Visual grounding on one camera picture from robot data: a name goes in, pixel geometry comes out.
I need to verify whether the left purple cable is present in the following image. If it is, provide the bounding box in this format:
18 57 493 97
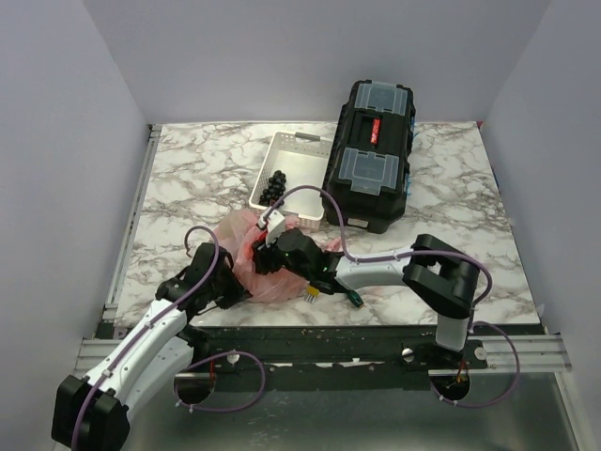
69 225 222 451

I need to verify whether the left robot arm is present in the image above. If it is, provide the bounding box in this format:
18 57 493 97
51 242 250 450

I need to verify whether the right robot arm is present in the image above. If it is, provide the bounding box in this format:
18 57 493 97
252 228 484 368

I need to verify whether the aluminium frame rail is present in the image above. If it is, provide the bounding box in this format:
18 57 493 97
51 124 572 451

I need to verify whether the pink plastic bag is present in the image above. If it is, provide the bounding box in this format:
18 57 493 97
213 209 344 303

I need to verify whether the purple cable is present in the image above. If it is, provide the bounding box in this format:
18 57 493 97
262 185 521 410
69 225 222 451

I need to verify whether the black front rail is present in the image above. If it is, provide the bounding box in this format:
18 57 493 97
154 321 489 391

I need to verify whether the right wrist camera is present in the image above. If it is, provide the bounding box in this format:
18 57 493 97
257 210 285 247

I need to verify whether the white plastic basket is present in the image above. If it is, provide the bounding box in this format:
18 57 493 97
248 132 332 230

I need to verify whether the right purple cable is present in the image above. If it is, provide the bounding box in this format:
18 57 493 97
262 185 521 410

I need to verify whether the green handled screwdriver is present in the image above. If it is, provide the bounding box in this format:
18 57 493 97
347 290 364 308

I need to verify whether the black fake grape bunch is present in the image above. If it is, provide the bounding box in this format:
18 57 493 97
258 170 286 207

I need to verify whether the black plastic toolbox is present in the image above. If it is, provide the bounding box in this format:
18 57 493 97
322 80 416 234

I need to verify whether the yellow hex key set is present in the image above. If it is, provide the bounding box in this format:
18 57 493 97
305 286 320 303

